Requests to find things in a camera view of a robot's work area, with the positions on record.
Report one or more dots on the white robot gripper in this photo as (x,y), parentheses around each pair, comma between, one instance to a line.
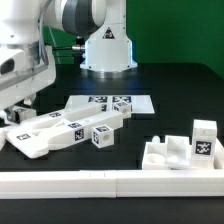
(19,86)

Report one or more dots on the white chair seat block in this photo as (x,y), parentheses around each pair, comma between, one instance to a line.
(175,154)

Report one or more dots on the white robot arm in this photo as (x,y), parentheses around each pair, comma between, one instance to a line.
(27,64)

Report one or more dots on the long white chair side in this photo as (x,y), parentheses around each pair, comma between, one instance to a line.
(38,142)

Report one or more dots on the white piece at left edge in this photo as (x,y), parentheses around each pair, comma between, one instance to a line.
(2,138)

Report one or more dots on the white cube with hole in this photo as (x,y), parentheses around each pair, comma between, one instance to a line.
(102,136)

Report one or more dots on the small white tagged cube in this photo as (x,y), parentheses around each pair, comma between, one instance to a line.
(124,108)

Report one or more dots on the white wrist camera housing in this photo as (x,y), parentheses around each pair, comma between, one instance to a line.
(11,60)

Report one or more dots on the white marker base plate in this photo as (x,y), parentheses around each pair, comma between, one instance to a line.
(140,104)

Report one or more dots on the white U-shaped border frame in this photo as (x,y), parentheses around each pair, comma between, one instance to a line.
(111,184)

